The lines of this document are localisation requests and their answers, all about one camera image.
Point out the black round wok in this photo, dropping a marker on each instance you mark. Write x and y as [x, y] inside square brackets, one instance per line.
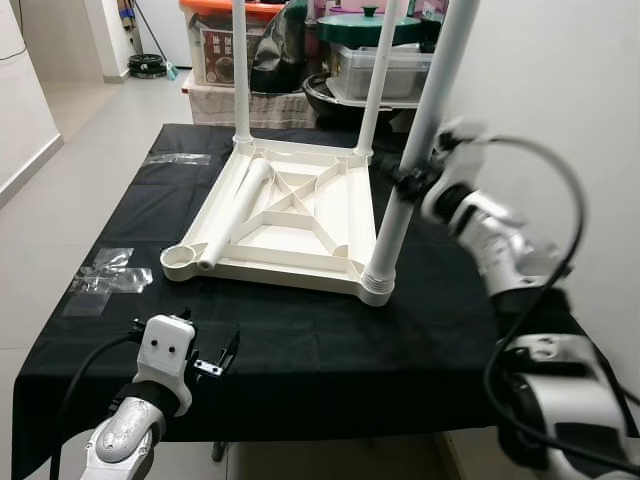
[325, 105]

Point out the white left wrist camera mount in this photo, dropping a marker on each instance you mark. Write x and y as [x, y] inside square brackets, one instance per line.
[165, 345]

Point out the white plastic table top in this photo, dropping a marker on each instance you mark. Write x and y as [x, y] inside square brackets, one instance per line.
[290, 245]

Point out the clear plastic bag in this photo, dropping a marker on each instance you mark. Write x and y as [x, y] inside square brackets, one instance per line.
[105, 285]
[180, 158]

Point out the clear plastic container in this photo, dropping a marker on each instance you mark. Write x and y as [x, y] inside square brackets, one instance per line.
[345, 72]

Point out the clear storage box orange lid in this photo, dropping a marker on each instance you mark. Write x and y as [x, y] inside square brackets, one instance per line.
[200, 40]

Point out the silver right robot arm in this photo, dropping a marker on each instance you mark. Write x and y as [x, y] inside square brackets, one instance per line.
[500, 240]

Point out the green pot lid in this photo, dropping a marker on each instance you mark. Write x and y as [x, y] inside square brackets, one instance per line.
[350, 30]

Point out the red printed carton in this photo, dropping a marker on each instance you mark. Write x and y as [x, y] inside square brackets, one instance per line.
[218, 55]

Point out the beige cloth covered bench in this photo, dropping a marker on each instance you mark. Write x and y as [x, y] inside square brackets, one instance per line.
[220, 108]

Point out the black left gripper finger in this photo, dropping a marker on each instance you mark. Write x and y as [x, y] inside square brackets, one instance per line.
[184, 316]
[230, 352]

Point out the black tablecloth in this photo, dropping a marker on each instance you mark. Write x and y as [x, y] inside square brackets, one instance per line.
[350, 360]

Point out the dark metal folding table frame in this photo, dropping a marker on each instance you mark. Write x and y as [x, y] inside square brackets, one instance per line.
[220, 450]

